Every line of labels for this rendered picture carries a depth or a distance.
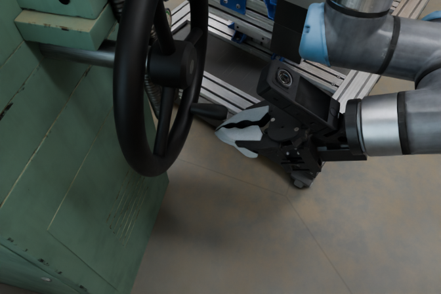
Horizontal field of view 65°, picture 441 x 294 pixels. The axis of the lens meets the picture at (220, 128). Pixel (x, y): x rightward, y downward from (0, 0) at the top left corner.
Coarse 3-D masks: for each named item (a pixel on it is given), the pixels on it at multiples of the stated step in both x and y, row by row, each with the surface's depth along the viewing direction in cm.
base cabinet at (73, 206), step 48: (96, 96) 62; (144, 96) 85; (48, 144) 50; (96, 144) 64; (48, 192) 52; (96, 192) 68; (144, 192) 98; (0, 240) 47; (48, 240) 55; (96, 240) 72; (144, 240) 107; (48, 288) 83; (96, 288) 77
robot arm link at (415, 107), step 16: (432, 80) 39; (400, 96) 39; (416, 96) 38; (432, 96) 37; (400, 112) 38; (416, 112) 37; (432, 112) 36; (400, 128) 38; (416, 128) 37; (432, 128) 36; (416, 144) 38; (432, 144) 37
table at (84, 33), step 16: (0, 0) 37; (0, 16) 38; (16, 16) 40; (32, 16) 40; (48, 16) 40; (64, 16) 40; (112, 16) 43; (0, 32) 38; (16, 32) 40; (32, 32) 40; (48, 32) 40; (64, 32) 39; (80, 32) 39; (96, 32) 40; (0, 48) 38; (80, 48) 41; (96, 48) 40; (0, 64) 39
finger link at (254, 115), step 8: (240, 112) 52; (248, 112) 51; (256, 112) 50; (264, 112) 49; (232, 120) 52; (240, 120) 51; (248, 120) 50; (256, 120) 49; (264, 120) 49; (240, 128) 52; (264, 128) 52
